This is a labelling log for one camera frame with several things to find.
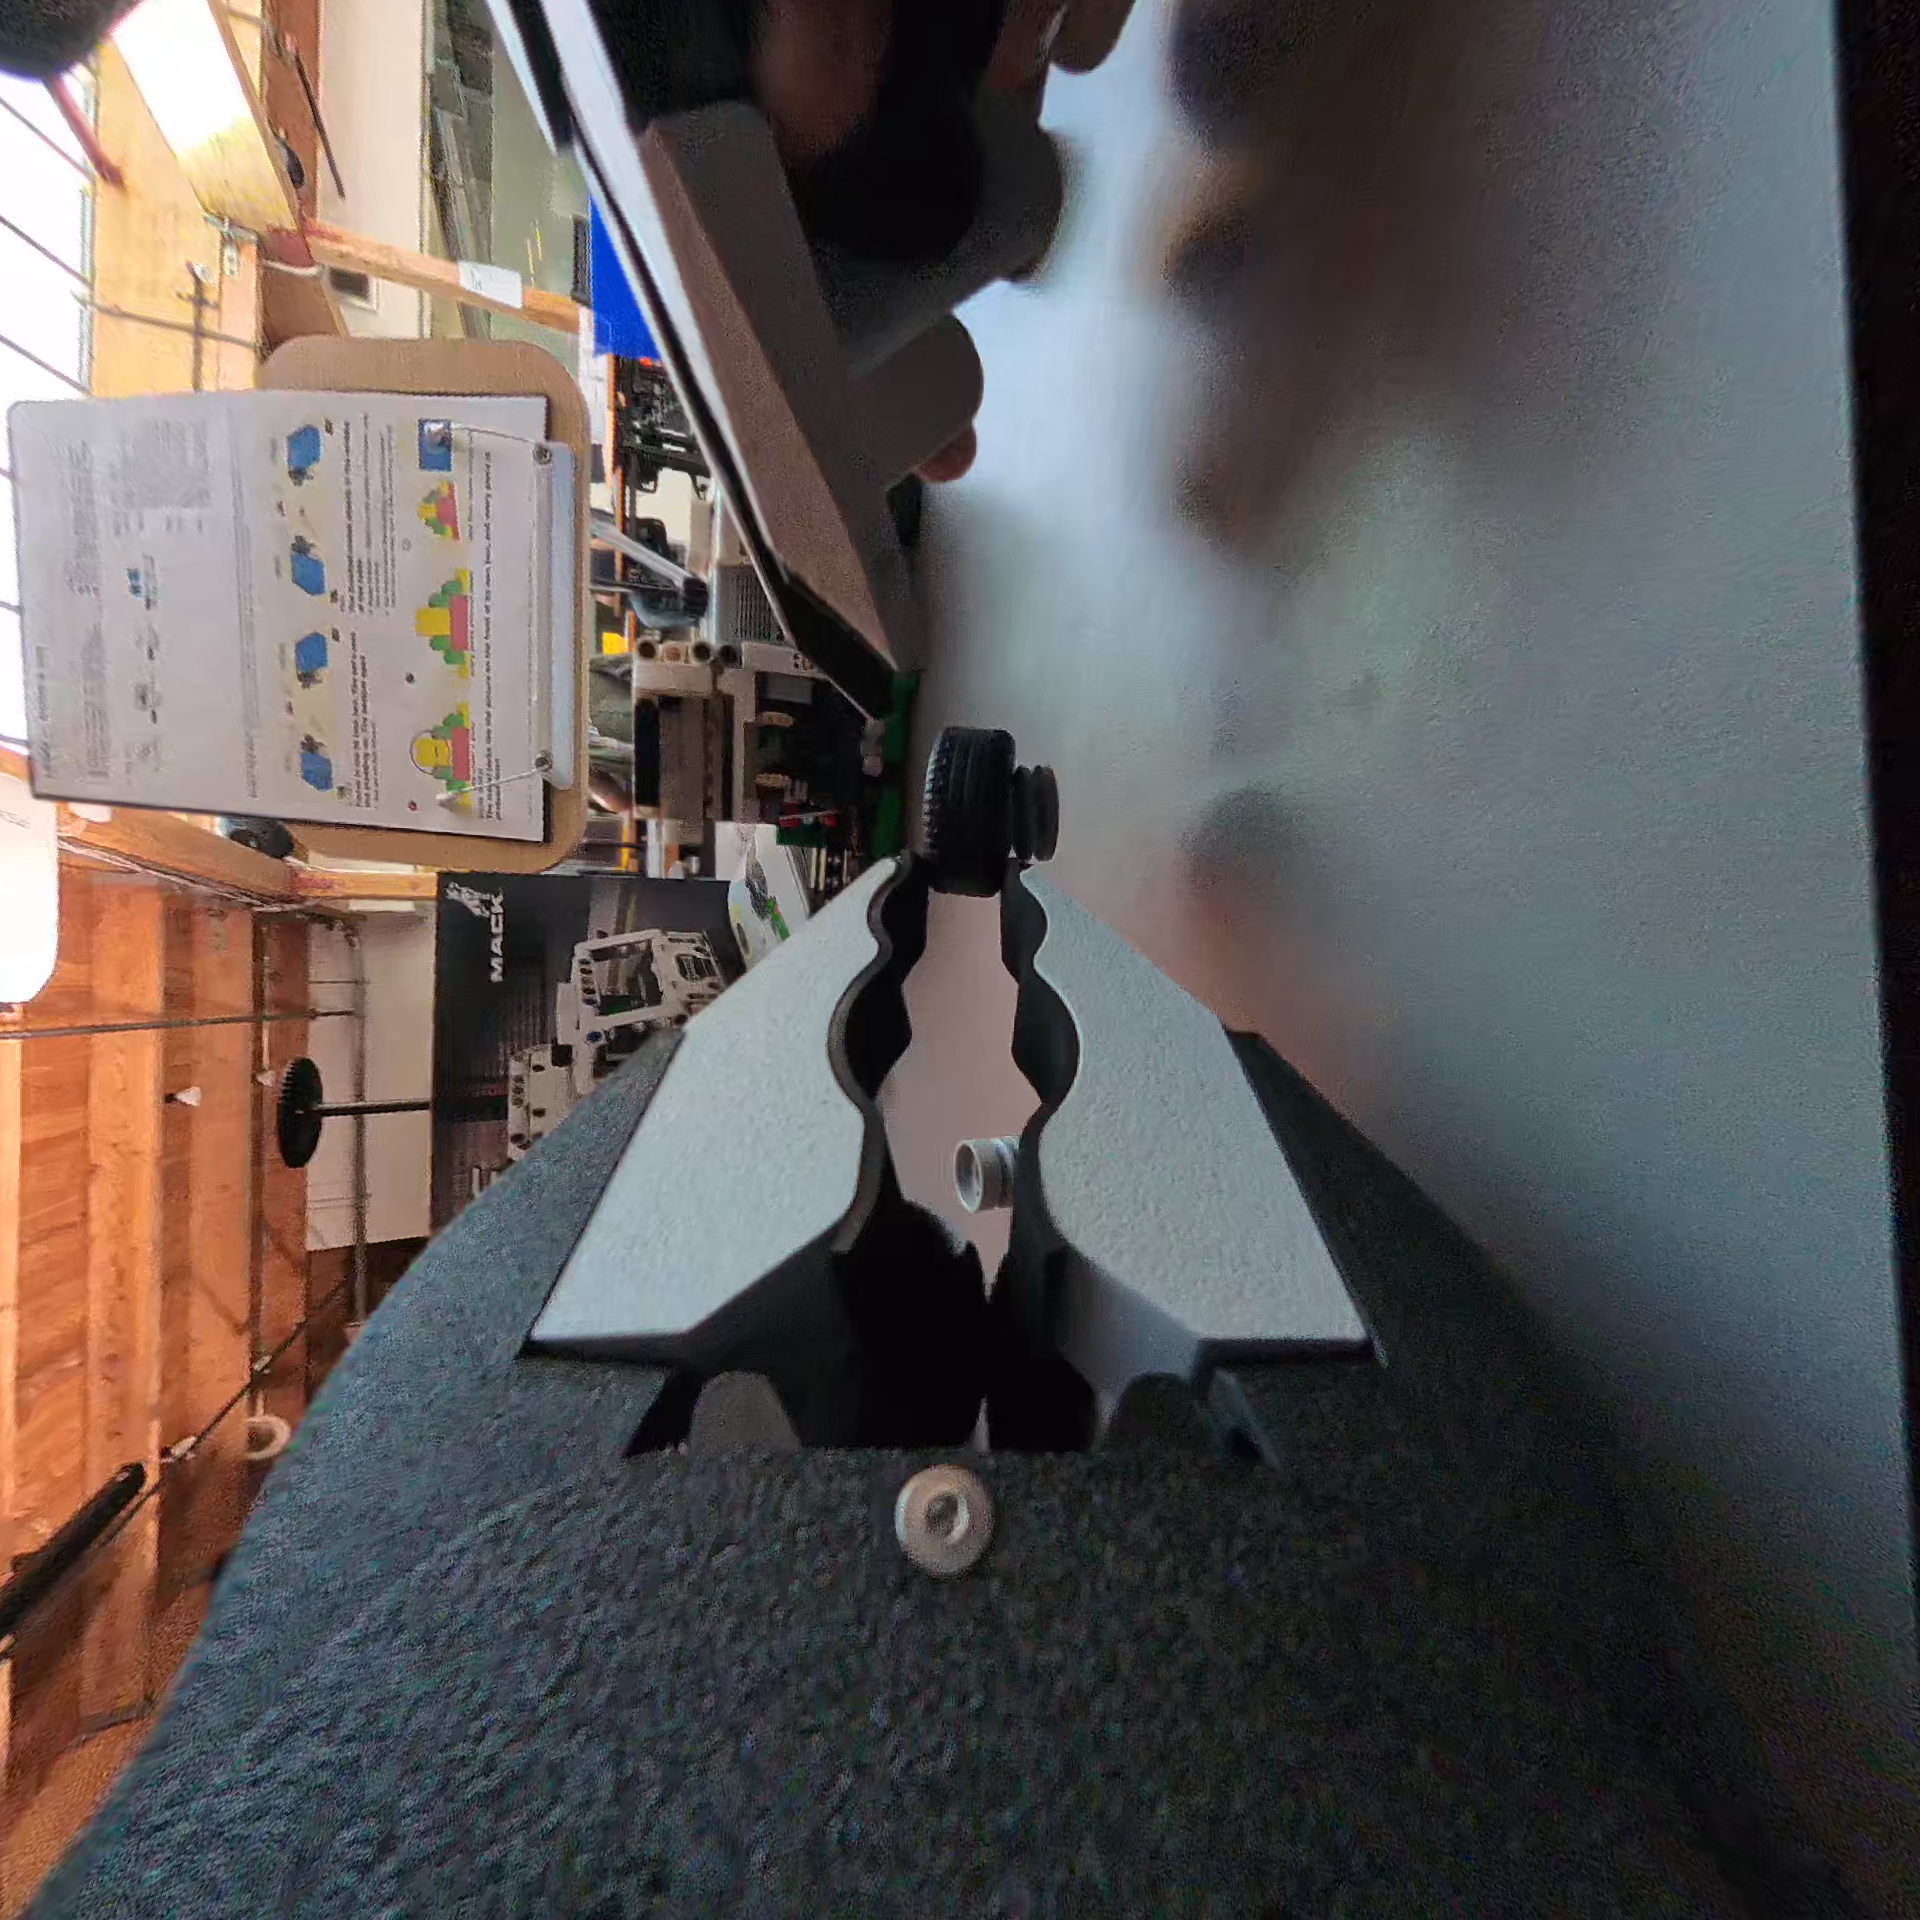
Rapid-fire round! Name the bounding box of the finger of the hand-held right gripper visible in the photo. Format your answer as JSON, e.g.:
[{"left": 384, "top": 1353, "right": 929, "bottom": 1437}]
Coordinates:
[{"left": 482, "top": 0, "right": 925, "bottom": 714}]

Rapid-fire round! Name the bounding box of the partly built toy truck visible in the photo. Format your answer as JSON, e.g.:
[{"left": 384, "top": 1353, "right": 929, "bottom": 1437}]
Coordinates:
[{"left": 627, "top": 562, "right": 920, "bottom": 874}]

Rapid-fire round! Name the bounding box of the person's right hand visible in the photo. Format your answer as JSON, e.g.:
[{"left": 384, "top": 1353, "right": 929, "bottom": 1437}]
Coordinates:
[{"left": 755, "top": 0, "right": 1140, "bottom": 485}]

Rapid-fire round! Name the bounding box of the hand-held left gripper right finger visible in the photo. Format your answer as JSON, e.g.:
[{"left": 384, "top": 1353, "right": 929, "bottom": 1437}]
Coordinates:
[{"left": 999, "top": 871, "right": 1378, "bottom": 1394}]

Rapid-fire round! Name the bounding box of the black gear on axle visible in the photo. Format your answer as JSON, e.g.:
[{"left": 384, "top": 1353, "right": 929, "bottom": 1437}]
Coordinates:
[{"left": 272, "top": 1054, "right": 440, "bottom": 1174}]

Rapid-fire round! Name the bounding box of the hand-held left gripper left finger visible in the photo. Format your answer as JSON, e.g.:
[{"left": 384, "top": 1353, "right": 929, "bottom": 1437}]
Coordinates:
[{"left": 531, "top": 858, "right": 932, "bottom": 1346}]

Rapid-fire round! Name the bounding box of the wooden clipboard with instruction sheet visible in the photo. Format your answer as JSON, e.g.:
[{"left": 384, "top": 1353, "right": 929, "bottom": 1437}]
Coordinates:
[{"left": 5, "top": 337, "right": 590, "bottom": 874}]

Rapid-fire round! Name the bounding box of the toy truck set box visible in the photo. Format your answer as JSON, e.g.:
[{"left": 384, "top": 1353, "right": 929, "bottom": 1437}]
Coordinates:
[{"left": 433, "top": 871, "right": 753, "bottom": 1237}]

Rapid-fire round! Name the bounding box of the instruction booklet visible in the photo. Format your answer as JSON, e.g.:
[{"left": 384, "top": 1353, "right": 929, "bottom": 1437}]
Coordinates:
[{"left": 725, "top": 820, "right": 817, "bottom": 969}]

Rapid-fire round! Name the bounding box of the blue plastic bin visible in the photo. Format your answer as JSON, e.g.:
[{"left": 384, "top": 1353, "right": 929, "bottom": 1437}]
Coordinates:
[{"left": 587, "top": 194, "right": 664, "bottom": 365}]

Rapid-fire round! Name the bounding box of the small black toy wheel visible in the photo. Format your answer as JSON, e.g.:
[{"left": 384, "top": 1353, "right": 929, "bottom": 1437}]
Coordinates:
[{"left": 917, "top": 726, "right": 1024, "bottom": 901}]

